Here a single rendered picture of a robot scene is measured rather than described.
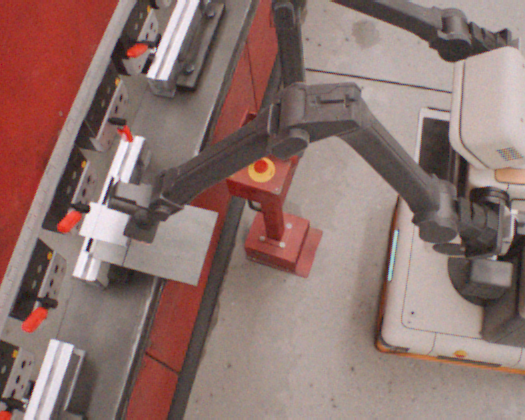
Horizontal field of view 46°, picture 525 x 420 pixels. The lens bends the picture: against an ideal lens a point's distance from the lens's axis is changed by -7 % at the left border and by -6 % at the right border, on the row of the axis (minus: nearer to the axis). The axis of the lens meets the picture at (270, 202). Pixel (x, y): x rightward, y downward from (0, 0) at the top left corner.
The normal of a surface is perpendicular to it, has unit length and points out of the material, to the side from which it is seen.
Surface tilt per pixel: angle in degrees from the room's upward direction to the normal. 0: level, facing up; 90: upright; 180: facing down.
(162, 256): 0
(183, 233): 0
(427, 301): 0
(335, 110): 14
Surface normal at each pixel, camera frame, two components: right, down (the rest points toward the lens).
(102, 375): -0.06, -0.37
